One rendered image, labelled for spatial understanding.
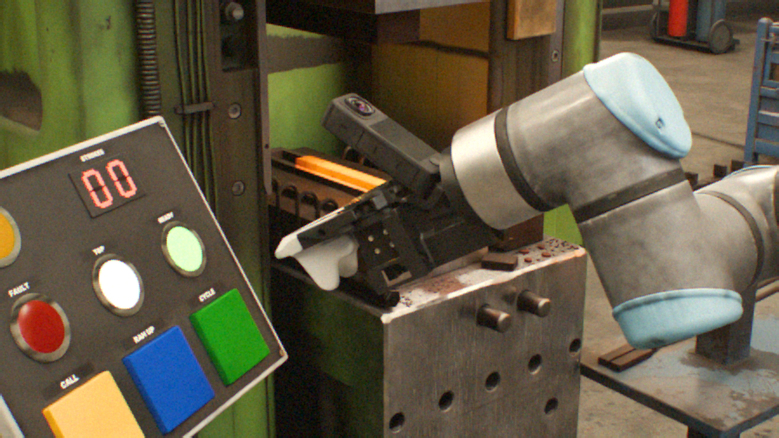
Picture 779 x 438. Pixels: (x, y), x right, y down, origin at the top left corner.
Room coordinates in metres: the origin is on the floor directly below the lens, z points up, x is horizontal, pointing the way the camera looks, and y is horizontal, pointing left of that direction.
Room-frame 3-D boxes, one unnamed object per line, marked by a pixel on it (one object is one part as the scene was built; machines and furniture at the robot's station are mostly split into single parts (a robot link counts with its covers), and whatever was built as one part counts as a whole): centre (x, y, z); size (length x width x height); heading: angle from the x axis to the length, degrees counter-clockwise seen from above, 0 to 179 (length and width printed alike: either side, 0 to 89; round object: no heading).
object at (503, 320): (1.33, -0.14, 0.87); 0.04 x 0.03 x 0.03; 41
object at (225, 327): (0.98, 0.16, 1.01); 0.07 x 0.05 x 0.07; 156
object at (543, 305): (1.38, -0.20, 0.87); 0.04 x 0.03 x 0.03; 41
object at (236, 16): (1.36, 0.19, 1.24); 0.03 x 0.03 x 0.07; 41
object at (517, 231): (1.53, -0.16, 0.95); 0.12 x 0.08 x 0.06; 41
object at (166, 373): (0.89, 0.20, 1.01); 0.07 x 0.05 x 0.07; 156
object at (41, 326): (0.82, 0.28, 1.09); 0.05 x 0.03 x 0.04; 131
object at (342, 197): (1.53, 0.08, 0.96); 0.42 x 0.20 x 0.09; 41
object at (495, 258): (1.41, -0.15, 0.92); 0.04 x 0.03 x 0.01; 72
